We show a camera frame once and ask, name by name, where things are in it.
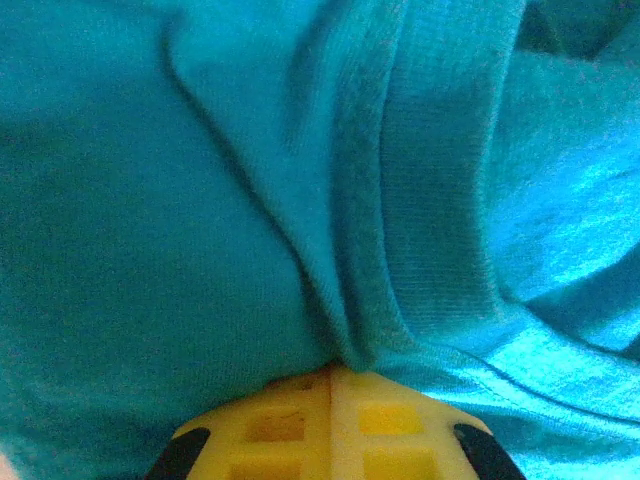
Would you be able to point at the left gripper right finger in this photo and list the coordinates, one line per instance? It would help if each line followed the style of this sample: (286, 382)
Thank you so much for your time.
(390, 445)

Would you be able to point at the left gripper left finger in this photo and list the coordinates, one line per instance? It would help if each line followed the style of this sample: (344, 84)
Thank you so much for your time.
(280, 450)

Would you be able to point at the blue t-shirt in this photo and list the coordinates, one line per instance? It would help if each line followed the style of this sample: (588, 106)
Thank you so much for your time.
(200, 150)

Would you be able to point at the floral tablecloth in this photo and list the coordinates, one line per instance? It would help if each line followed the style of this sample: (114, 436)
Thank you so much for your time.
(4, 472)

